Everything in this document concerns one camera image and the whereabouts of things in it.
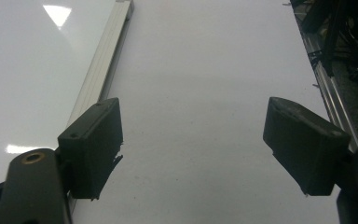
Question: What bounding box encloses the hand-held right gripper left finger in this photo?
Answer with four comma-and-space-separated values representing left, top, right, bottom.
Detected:
57, 97, 124, 201

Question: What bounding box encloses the aluminium floor rail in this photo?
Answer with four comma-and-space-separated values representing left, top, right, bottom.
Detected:
293, 10, 358, 153

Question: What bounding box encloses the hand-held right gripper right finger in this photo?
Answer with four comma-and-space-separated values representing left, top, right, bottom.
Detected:
262, 96, 352, 197

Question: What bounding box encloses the silver-framed whiteboard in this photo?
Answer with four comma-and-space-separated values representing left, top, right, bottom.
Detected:
0, 0, 135, 216

